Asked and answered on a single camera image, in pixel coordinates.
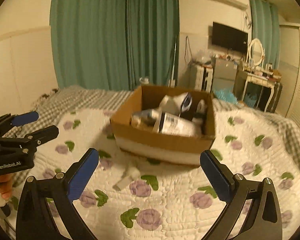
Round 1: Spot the plastic bag on suitcase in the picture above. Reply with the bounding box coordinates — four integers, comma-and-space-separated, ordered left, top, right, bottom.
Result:
194, 50, 213, 64

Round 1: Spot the white dressing table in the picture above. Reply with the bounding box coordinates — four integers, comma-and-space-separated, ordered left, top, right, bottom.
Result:
239, 69, 276, 113

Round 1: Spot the teal curtain by wardrobe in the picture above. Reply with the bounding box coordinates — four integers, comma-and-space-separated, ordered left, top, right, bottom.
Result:
249, 0, 280, 69

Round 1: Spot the white floor mop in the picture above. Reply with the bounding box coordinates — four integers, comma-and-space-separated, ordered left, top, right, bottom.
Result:
169, 35, 178, 87

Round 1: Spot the left hand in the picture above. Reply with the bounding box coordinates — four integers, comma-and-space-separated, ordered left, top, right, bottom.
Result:
0, 173, 13, 207

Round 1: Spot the white louvred wardrobe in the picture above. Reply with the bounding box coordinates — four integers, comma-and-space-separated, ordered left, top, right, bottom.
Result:
276, 23, 300, 128

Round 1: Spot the clear water jug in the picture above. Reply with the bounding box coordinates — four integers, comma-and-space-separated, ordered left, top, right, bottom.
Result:
139, 77, 149, 85

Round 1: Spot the small white cloth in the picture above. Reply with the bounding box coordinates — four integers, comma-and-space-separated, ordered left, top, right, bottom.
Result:
113, 167, 140, 191

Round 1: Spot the large teal curtain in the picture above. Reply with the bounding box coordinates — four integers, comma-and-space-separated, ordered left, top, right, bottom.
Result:
50, 0, 180, 90

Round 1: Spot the black wall television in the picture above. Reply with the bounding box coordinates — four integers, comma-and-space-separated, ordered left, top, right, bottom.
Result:
211, 22, 248, 54

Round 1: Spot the white labelled plastic package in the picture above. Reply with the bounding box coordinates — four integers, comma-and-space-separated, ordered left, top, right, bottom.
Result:
153, 112, 202, 137

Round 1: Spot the floral white quilt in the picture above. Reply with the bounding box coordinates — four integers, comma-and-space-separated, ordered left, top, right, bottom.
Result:
12, 108, 300, 240

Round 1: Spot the brown cardboard box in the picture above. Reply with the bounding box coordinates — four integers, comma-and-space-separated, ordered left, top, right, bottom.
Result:
110, 85, 216, 167

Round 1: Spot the grey checked bed sheet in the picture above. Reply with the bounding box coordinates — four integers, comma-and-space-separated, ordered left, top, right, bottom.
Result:
5, 86, 300, 170

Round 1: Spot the grey white sock bundle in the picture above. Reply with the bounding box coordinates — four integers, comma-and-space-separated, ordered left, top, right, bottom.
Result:
158, 93, 192, 116

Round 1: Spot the blue plastic basket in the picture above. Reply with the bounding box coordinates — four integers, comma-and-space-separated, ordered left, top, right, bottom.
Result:
243, 93, 257, 108

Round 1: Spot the cream cloth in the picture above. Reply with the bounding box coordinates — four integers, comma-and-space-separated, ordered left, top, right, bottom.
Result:
130, 109, 161, 129

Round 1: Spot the white suitcase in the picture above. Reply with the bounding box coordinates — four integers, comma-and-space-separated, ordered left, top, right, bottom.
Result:
189, 64, 213, 93

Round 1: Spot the grey mini fridge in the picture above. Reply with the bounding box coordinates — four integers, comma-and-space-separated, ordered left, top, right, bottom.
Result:
212, 58, 237, 92

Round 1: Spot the blue corrugated plastic sheet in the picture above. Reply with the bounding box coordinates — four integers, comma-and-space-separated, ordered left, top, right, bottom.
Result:
213, 89, 238, 105

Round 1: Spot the white oval vanity mirror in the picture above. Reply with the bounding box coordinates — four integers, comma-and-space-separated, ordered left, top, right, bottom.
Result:
246, 38, 265, 66

